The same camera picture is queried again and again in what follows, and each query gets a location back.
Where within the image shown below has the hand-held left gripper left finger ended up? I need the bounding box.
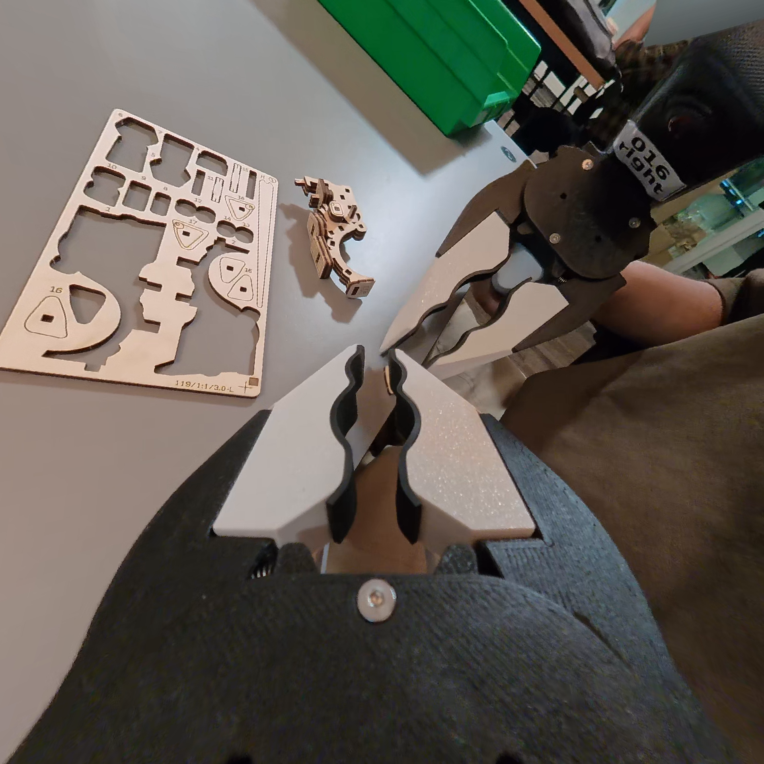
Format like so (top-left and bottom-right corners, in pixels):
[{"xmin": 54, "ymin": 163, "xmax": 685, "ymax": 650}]
[{"xmin": 213, "ymin": 344, "xmax": 366, "ymax": 547}]

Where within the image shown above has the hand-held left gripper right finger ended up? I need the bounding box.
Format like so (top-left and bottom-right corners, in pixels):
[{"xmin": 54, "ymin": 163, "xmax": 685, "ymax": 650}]
[{"xmin": 387, "ymin": 349, "xmax": 537, "ymax": 549}]

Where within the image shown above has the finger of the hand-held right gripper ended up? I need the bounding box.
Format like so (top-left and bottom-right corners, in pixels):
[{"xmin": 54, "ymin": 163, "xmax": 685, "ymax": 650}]
[
  {"xmin": 425, "ymin": 281, "xmax": 569, "ymax": 380},
  {"xmin": 379, "ymin": 215, "xmax": 514, "ymax": 352}
]

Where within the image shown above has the partly assembled wooden model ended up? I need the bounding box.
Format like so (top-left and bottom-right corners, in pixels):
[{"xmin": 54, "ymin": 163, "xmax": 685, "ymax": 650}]
[{"xmin": 294, "ymin": 175, "xmax": 377, "ymax": 300}]

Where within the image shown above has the person's right forearm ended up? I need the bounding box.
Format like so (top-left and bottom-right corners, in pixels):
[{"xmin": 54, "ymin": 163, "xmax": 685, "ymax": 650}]
[{"xmin": 591, "ymin": 259, "xmax": 741, "ymax": 335}]

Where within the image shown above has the grey desk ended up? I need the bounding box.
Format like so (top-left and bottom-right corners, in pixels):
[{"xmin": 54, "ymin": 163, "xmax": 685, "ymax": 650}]
[{"xmin": 0, "ymin": 0, "xmax": 526, "ymax": 764}]

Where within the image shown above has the brown-edged table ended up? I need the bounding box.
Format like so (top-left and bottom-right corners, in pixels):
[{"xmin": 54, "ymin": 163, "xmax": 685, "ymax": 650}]
[{"xmin": 518, "ymin": 0, "xmax": 605, "ymax": 87}]

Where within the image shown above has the person's dark olive shirt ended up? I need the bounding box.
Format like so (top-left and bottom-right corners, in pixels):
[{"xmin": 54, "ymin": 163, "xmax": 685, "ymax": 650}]
[{"xmin": 501, "ymin": 281, "xmax": 764, "ymax": 764}]

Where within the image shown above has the green plastic box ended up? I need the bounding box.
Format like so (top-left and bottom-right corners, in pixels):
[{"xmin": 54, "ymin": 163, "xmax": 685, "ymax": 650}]
[{"xmin": 316, "ymin": 0, "xmax": 542, "ymax": 136}]

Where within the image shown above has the laser-cut wooden puzzle sheet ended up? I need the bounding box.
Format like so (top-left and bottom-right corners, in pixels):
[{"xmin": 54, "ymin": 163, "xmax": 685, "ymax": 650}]
[{"xmin": 0, "ymin": 109, "xmax": 280, "ymax": 398}]

